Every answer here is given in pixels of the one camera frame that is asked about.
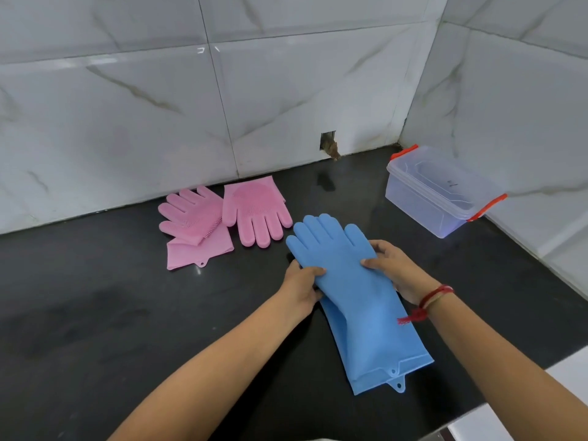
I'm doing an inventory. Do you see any person's left forearm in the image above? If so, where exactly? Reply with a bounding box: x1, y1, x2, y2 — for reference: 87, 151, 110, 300
108, 293, 318, 441

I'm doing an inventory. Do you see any person's right hand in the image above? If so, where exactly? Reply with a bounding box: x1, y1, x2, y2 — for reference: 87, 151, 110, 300
360, 239, 442, 306

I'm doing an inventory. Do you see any pink silicone glove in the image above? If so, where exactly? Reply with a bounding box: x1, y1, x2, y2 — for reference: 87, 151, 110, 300
222, 175, 294, 249
157, 186, 235, 271

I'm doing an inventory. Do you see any blue silicone glove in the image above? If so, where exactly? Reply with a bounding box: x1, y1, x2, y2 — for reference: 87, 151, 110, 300
319, 298, 407, 396
285, 213, 435, 382

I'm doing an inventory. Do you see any brown pipe stub in wall hole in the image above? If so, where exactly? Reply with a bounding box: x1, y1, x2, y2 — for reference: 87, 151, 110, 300
320, 130, 342, 161

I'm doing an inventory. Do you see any clear plastic box lid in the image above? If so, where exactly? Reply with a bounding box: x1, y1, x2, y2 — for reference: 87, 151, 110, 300
385, 145, 508, 222

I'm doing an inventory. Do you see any clear plastic storage box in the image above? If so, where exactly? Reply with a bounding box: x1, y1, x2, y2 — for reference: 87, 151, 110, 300
385, 143, 508, 239

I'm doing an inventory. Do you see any person's left hand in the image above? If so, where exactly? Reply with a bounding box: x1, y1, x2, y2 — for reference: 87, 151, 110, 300
279, 259, 327, 317

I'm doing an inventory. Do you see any red thread bracelet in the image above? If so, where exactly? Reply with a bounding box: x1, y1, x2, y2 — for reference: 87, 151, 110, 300
397, 284, 456, 326

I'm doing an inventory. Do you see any person's right forearm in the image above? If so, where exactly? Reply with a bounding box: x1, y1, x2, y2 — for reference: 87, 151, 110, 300
424, 291, 588, 441

